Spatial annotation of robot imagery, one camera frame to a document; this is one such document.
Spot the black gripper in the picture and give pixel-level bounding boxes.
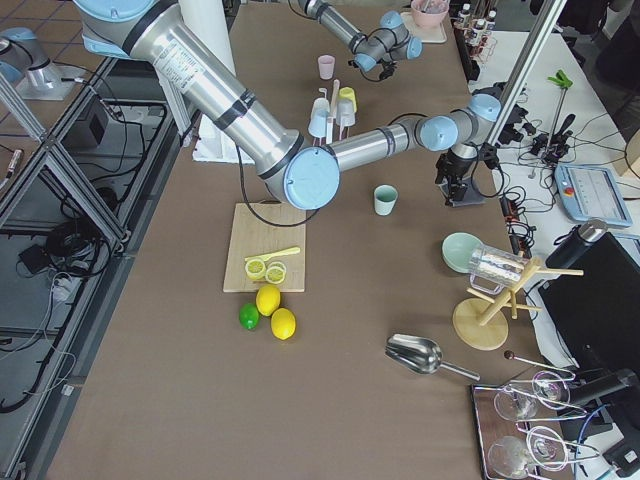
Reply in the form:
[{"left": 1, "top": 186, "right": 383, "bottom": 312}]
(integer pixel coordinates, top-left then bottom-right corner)
[
  {"left": 381, "top": 61, "right": 397, "bottom": 74},
  {"left": 435, "top": 152, "right": 475, "bottom": 205}
]

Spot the pink plastic cup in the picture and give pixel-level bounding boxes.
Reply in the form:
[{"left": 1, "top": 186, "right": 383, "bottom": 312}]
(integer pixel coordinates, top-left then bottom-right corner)
[{"left": 317, "top": 54, "right": 335, "bottom": 80}]

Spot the green plastic cup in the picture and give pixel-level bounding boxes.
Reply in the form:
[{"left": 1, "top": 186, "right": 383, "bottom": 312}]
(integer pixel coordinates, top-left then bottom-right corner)
[{"left": 373, "top": 184, "right": 398, "bottom": 216}]

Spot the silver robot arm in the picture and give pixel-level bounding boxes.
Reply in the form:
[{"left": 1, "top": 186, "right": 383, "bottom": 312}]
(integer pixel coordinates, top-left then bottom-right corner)
[
  {"left": 76, "top": 1, "right": 501, "bottom": 210},
  {"left": 298, "top": 1, "right": 423, "bottom": 82}
]

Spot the yellow plastic cup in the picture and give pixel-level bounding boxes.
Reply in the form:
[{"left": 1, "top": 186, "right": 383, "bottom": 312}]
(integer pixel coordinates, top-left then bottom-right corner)
[{"left": 338, "top": 86, "right": 358, "bottom": 111}]

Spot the white plastic cup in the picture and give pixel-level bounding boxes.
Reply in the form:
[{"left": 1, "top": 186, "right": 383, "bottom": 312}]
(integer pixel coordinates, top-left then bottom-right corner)
[{"left": 336, "top": 98, "right": 356, "bottom": 128}]

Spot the grey plastic cup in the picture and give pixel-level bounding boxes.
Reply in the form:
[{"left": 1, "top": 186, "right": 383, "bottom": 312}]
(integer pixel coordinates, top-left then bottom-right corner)
[{"left": 312, "top": 97, "right": 330, "bottom": 112}]

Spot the light blue plastic cup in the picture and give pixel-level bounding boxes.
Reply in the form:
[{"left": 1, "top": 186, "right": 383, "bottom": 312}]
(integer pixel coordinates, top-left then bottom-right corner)
[{"left": 308, "top": 109, "right": 329, "bottom": 139}]

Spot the cream plastic tray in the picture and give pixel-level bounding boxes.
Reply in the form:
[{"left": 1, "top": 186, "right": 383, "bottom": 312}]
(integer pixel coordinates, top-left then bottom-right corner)
[{"left": 400, "top": 11, "right": 447, "bottom": 44}]

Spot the green ceramic bowl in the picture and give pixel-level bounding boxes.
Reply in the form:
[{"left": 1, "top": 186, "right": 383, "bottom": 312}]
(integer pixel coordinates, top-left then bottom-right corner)
[{"left": 441, "top": 232, "right": 484, "bottom": 274}]

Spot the pink bowl with ice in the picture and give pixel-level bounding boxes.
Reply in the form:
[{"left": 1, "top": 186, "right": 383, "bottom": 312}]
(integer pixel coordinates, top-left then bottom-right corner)
[{"left": 410, "top": 0, "right": 449, "bottom": 27}]

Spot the glass pitcher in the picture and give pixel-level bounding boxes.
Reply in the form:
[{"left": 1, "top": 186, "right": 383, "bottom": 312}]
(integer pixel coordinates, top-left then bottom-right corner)
[{"left": 468, "top": 245, "right": 528, "bottom": 294}]

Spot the wooden mug tree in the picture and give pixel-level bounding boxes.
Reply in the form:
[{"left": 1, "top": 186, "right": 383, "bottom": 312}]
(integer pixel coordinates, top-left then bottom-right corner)
[{"left": 452, "top": 258, "right": 584, "bottom": 351}]

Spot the black water bottle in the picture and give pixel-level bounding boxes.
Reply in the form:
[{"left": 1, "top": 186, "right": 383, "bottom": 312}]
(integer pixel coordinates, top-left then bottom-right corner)
[{"left": 545, "top": 218, "right": 608, "bottom": 269}]

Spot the blue teach pendant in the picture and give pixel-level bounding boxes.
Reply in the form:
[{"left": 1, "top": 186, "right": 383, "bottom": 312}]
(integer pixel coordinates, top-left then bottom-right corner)
[{"left": 554, "top": 164, "right": 633, "bottom": 228}]

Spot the metal scoop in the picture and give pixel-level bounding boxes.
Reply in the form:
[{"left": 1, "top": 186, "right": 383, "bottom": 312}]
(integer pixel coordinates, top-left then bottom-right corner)
[{"left": 385, "top": 333, "right": 480, "bottom": 382}]

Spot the black computer monitor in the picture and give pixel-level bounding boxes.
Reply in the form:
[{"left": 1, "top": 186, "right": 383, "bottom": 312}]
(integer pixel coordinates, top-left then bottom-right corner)
[{"left": 540, "top": 233, "right": 639, "bottom": 373}]

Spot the lemon slice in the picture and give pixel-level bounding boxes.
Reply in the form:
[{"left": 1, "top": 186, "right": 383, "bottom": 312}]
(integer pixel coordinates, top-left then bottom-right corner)
[
  {"left": 264, "top": 261, "right": 287, "bottom": 285},
  {"left": 245, "top": 258, "right": 267, "bottom": 281}
]

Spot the wooden cutting board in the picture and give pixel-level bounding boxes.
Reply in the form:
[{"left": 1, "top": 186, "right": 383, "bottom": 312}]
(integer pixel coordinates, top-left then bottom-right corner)
[{"left": 223, "top": 203, "right": 306, "bottom": 293}]

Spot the yellow plastic knife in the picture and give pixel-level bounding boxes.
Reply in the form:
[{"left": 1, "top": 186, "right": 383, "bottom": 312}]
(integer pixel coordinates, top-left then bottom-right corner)
[{"left": 244, "top": 246, "right": 301, "bottom": 262}]

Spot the yellow lemon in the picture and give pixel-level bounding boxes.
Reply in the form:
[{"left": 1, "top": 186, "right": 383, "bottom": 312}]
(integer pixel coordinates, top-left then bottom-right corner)
[
  {"left": 256, "top": 284, "right": 281, "bottom": 317},
  {"left": 271, "top": 307, "right": 297, "bottom": 340}
]

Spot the wine glass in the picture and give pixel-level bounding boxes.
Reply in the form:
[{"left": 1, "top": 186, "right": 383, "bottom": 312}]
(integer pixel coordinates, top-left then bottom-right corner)
[
  {"left": 531, "top": 370, "right": 570, "bottom": 410},
  {"left": 488, "top": 436, "right": 534, "bottom": 479},
  {"left": 525, "top": 426, "right": 568, "bottom": 471},
  {"left": 493, "top": 386, "right": 538, "bottom": 422}
]

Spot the green lime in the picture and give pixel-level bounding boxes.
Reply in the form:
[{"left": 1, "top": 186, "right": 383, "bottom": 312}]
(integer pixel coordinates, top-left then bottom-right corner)
[{"left": 238, "top": 303, "right": 261, "bottom": 331}]

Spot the dark tray with glasses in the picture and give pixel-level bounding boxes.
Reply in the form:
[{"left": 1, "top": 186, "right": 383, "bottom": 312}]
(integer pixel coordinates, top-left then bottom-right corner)
[{"left": 470, "top": 385, "right": 601, "bottom": 479}]

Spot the white wire cup holder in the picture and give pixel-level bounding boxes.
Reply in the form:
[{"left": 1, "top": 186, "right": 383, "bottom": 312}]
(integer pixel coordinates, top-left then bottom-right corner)
[{"left": 311, "top": 79, "right": 353, "bottom": 146}]

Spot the aluminium frame post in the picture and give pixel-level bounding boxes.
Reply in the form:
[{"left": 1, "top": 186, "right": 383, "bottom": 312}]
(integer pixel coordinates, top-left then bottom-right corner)
[{"left": 486, "top": 0, "right": 566, "bottom": 147}]

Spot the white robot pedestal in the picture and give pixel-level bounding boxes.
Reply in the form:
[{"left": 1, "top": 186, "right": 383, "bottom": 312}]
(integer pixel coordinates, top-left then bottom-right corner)
[{"left": 179, "top": 1, "right": 239, "bottom": 164}]

